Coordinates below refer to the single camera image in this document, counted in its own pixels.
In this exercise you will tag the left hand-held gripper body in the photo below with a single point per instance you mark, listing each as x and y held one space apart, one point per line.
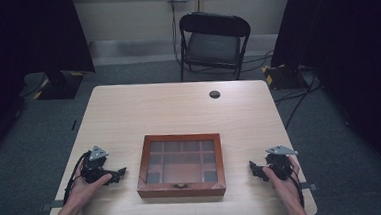
92 167

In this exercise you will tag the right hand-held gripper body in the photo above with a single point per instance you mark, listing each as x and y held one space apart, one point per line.
279 163

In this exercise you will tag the wooden box with glass lid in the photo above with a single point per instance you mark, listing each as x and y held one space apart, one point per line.
182 173

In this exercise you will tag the person's right hand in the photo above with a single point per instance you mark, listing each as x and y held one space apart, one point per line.
288 190

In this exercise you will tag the person's left hand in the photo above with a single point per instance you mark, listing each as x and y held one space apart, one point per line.
82 194

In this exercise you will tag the black stand base striped tape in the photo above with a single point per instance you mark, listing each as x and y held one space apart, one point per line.
60 85
282 77

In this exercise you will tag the black folding chair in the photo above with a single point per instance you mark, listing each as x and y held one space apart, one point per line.
213 47

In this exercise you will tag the dark curtain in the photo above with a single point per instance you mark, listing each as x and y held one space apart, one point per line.
14 48
351 44

